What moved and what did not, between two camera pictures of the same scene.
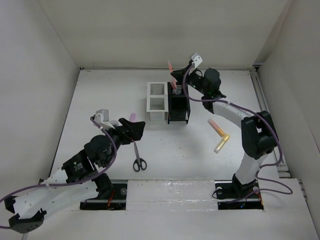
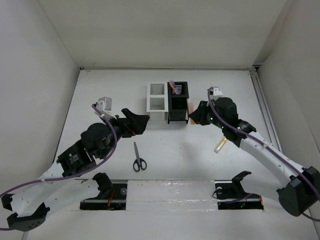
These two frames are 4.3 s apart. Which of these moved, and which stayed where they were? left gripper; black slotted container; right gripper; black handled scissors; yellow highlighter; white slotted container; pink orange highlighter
Moved: right gripper; left gripper; pink orange highlighter
Stayed: white slotted container; yellow highlighter; black slotted container; black handled scissors
